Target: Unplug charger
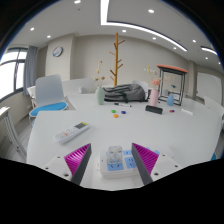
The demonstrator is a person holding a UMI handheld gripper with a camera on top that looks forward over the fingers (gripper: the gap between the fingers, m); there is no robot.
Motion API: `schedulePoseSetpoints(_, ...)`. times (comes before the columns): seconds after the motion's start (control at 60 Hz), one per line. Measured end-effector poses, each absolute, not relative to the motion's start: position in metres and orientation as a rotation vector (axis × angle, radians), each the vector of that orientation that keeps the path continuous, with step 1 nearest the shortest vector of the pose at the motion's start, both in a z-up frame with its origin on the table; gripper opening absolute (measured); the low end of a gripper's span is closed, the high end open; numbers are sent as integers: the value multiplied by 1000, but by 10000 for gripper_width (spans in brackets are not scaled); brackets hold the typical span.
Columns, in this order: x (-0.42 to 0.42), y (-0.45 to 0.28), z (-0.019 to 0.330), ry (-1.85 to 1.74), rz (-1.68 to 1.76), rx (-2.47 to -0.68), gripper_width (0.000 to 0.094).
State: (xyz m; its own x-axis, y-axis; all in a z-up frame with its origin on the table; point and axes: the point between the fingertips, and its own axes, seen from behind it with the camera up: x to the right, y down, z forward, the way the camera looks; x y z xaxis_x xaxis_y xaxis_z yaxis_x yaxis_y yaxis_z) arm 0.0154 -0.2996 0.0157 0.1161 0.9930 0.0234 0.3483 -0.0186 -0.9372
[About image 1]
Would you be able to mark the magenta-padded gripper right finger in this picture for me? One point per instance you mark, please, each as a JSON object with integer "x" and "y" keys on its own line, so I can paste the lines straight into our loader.
{"x": 146, "y": 159}

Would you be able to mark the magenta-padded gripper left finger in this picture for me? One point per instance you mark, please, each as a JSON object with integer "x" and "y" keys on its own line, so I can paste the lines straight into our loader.
{"x": 77, "y": 159}

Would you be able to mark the small clear white charger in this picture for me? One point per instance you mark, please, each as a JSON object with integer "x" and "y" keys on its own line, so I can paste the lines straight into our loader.
{"x": 115, "y": 154}

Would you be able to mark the white remote control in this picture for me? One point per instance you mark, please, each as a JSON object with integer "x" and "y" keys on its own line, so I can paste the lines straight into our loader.
{"x": 70, "y": 132}

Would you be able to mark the black rectangular case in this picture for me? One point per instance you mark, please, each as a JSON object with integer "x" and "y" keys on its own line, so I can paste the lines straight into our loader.
{"x": 154, "y": 109}

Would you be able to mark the orange round magnet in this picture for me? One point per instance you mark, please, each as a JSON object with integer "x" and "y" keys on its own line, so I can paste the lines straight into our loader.
{"x": 115, "y": 116}

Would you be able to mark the green round magnet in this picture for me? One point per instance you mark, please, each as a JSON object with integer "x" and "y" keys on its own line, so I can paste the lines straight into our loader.
{"x": 113, "y": 111}

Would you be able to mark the black marker pen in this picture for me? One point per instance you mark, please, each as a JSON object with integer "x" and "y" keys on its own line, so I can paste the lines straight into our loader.
{"x": 122, "y": 104}

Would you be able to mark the pink vase with flowers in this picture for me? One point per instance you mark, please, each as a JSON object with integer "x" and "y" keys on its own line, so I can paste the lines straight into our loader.
{"x": 153, "y": 98}

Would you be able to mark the white flat eraser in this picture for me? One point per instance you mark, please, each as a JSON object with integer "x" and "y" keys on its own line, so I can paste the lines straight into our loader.
{"x": 187, "y": 111}

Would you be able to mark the blue vase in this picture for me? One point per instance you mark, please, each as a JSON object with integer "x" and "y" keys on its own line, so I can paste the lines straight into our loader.
{"x": 170, "y": 100}

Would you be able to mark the green vase with dried flowers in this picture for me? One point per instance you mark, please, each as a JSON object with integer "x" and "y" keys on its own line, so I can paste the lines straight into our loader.
{"x": 100, "y": 96}

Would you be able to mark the grey backpack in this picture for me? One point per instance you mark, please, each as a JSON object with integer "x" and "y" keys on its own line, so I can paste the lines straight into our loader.
{"x": 128, "y": 92}

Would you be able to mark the white chair blue seat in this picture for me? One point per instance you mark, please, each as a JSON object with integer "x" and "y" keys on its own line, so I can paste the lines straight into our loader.
{"x": 48, "y": 90}

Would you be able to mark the whiteboard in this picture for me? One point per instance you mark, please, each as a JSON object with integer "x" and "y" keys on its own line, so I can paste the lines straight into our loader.
{"x": 208, "y": 86}

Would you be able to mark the grey curtain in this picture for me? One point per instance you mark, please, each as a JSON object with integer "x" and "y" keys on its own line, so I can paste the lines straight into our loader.
{"x": 30, "y": 70}

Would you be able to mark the wooden coat rack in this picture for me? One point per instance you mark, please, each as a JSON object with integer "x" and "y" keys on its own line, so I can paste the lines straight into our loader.
{"x": 116, "y": 60}

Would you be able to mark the window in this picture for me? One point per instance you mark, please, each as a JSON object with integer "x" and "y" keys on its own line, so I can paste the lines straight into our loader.
{"x": 8, "y": 76}

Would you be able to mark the short ceiling light strip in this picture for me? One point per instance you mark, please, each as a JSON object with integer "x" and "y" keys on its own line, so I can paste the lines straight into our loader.
{"x": 209, "y": 50}

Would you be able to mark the recessed ceiling spotlights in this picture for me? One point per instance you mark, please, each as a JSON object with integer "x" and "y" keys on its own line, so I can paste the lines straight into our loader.
{"x": 151, "y": 11}

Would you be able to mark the long ceiling light strip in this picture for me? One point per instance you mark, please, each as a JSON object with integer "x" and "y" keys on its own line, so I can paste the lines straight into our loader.
{"x": 104, "y": 13}

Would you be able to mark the black frame orange-top side table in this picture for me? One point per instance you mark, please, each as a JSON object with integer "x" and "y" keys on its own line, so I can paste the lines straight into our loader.
{"x": 172, "y": 68}

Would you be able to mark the round wall clock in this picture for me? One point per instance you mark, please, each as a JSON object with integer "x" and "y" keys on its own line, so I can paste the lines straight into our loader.
{"x": 57, "y": 51}

